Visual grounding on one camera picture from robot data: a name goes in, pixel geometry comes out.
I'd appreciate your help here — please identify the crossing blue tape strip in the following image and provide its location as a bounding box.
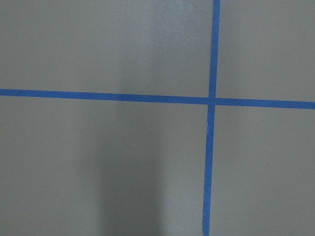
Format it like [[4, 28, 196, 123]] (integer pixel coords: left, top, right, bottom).
[[202, 0, 221, 236]]

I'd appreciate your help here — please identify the long blue tape strip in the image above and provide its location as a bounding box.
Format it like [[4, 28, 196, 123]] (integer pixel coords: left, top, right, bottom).
[[0, 88, 315, 110]]

